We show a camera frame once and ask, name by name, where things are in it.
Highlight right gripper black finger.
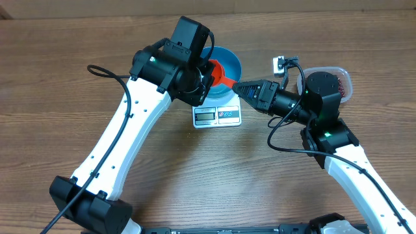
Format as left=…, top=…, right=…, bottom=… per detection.
left=232, top=80, right=262, bottom=94
left=237, top=91, right=258, bottom=109

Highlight red measuring scoop blue handle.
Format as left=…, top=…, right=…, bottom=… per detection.
left=207, top=59, right=257, bottom=99

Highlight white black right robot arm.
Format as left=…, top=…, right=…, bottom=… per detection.
left=232, top=71, right=415, bottom=233

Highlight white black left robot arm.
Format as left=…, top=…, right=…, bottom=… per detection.
left=49, top=16, right=215, bottom=233

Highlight teal plastic bowl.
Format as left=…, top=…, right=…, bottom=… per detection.
left=207, top=46, right=242, bottom=99

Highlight white digital kitchen scale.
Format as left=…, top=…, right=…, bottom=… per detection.
left=192, top=84, right=242, bottom=129

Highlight red adzuki beans in container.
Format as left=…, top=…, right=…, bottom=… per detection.
left=337, top=77, right=345, bottom=98

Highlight clear plastic food container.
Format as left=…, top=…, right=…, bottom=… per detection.
left=304, top=66, right=354, bottom=103

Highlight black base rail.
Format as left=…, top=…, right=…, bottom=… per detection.
left=81, top=213, right=370, bottom=234

